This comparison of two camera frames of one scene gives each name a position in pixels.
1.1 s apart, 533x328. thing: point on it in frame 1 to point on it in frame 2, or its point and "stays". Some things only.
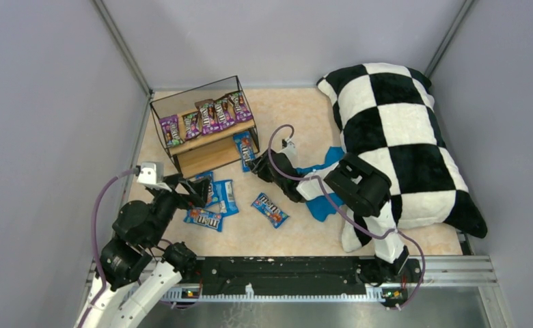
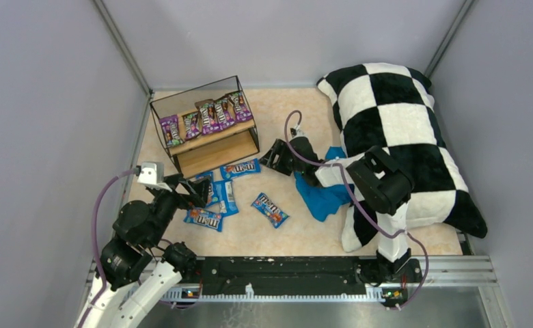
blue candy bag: x=244 y=143 to x=234 y=170
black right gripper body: x=271 y=164 to x=289 y=153
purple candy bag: x=209 y=117 stays
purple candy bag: x=241 y=110 stays
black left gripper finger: x=200 y=188 stays
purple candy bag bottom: x=191 y=124 stays
